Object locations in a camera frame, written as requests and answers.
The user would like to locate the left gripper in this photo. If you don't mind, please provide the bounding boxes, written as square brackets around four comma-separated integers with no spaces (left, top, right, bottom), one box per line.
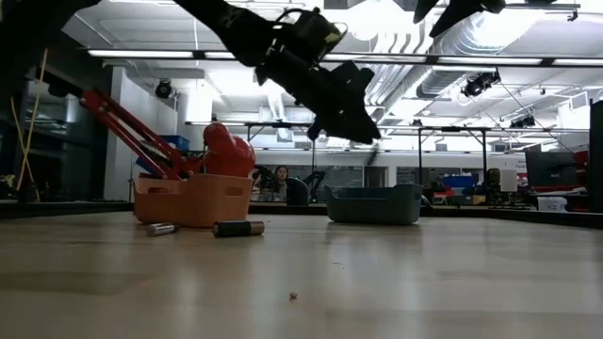
[255,45,383,145]

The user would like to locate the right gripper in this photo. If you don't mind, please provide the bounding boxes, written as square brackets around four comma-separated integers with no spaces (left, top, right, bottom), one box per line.
[413,0,508,40]

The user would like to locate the black office chair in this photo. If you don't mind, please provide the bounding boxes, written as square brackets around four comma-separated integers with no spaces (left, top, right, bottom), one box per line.
[285,177,310,207]

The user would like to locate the person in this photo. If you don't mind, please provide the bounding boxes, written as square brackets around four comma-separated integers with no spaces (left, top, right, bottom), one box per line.
[269,164,291,203]

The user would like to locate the black overhead light bar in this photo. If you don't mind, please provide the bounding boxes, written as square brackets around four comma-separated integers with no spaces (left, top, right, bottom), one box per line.
[86,47,603,69]

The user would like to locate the black ceiling spotlight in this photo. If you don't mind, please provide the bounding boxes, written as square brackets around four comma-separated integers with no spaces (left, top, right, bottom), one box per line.
[463,69,502,99]
[154,77,174,101]
[510,114,538,130]

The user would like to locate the blue plastic bin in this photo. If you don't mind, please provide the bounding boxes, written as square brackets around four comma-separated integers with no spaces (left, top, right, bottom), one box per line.
[323,183,425,226]

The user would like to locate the red desk lamp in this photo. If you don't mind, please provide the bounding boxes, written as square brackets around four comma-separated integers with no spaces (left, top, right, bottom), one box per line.
[78,89,258,182]

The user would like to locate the blue storage crate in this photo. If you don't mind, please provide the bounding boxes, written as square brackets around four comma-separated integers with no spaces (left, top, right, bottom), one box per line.
[159,135,191,153]
[442,174,480,190]

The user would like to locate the black copper battery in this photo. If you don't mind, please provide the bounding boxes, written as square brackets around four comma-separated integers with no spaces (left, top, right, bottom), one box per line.
[211,219,267,239]

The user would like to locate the orange plastic bin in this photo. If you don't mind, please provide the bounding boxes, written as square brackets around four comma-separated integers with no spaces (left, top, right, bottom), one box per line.
[132,172,256,230]

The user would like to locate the white sign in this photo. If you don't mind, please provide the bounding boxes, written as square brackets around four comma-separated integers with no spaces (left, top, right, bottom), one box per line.
[499,168,519,194]

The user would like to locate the black monitor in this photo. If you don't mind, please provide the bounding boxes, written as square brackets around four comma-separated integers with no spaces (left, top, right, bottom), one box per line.
[524,150,579,187]

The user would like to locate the silver black battery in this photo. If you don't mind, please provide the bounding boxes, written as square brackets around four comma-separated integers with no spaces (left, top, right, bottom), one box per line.
[145,221,181,238]

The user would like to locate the black panel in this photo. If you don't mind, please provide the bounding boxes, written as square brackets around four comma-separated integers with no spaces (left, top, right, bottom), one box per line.
[588,99,603,215]

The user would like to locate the silver ventilation duct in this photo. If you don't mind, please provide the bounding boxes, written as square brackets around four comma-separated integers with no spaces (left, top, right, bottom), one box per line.
[366,8,522,105]

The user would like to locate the black background frame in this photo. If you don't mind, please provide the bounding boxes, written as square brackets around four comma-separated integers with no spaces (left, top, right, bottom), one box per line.
[416,125,489,186]

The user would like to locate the black aluminium frame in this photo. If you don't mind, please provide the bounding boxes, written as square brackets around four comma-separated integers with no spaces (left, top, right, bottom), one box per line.
[0,200,603,231]

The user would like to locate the yellow cable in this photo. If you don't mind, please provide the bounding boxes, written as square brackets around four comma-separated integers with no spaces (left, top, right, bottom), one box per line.
[9,46,50,203]

